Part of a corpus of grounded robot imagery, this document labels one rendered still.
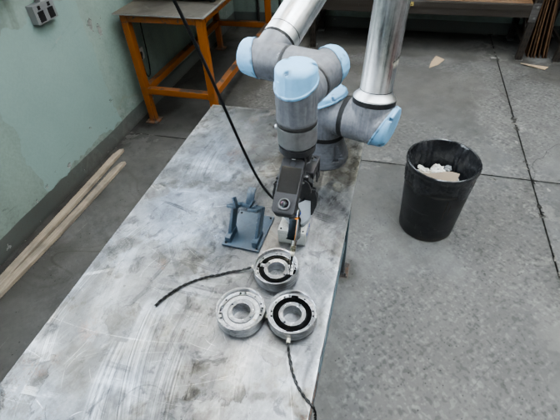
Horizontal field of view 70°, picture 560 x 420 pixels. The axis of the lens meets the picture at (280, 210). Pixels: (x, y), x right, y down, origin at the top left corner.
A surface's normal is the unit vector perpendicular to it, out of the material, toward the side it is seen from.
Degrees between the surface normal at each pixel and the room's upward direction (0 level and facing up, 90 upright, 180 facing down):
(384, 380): 0
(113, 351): 0
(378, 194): 0
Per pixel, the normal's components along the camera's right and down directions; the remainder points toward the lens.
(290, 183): -0.15, -0.26
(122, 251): -0.04, -0.73
